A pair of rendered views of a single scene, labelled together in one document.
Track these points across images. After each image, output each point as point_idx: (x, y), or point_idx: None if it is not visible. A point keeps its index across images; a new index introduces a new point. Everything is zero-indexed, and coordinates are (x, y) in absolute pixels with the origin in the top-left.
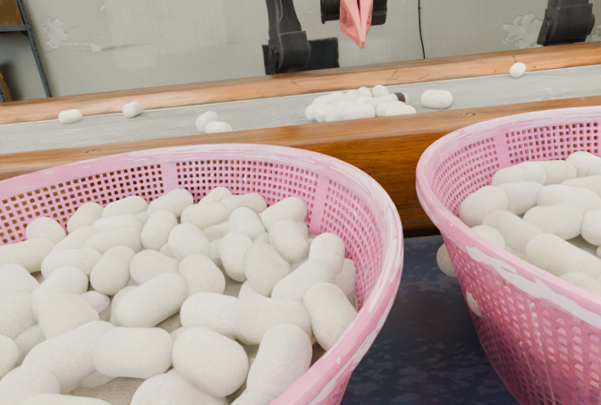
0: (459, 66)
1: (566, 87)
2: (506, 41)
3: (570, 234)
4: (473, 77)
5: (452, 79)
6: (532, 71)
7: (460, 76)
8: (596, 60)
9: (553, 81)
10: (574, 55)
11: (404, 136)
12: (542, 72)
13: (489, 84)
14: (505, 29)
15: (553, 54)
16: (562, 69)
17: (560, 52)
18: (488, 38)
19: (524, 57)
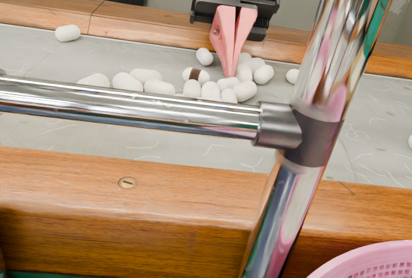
0: (25, 11)
1: (42, 73)
2: None
3: None
4: (35, 27)
5: (10, 24)
6: (102, 36)
7: (20, 23)
8: (173, 41)
9: (63, 59)
10: (154, 30)
11: None
12: (103, 42)
13: (9, 43)
14: None
15: (133, 23)
16: (132, 42)
17: (143, 22)
18: None
19: (101, 19)
